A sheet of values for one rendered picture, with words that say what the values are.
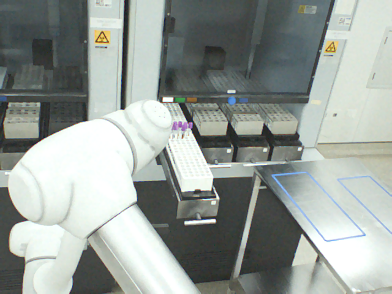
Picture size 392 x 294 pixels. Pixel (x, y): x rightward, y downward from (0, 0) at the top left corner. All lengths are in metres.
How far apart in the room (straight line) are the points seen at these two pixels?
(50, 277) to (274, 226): 1.16
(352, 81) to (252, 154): 1.74
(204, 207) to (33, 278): 0.55
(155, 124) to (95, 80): 0.80
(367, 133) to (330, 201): 2.20
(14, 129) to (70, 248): 0.67
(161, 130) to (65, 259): 0.46
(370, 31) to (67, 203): 2.82
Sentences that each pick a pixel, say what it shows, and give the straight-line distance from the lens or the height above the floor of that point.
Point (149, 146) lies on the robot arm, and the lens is 0.83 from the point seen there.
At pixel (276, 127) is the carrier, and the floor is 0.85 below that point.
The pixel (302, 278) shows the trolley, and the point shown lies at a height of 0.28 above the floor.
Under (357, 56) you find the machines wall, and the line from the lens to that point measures 3.32.
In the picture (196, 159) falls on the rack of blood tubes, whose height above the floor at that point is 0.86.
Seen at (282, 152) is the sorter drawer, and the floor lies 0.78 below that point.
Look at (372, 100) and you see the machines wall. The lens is 3.56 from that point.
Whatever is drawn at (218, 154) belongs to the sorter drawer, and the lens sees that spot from 1.72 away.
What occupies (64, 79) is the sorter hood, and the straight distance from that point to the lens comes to 1.58.
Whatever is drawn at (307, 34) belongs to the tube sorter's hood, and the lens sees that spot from 1.73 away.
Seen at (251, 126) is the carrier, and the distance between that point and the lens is 1.80.
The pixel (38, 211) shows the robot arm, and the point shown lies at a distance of 0.72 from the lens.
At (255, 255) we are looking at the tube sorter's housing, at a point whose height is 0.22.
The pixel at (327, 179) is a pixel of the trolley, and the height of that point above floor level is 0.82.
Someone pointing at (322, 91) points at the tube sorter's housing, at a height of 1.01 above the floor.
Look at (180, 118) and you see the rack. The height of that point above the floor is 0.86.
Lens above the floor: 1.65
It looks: 30 degrees down
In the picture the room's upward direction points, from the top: 8 degrees clockwise
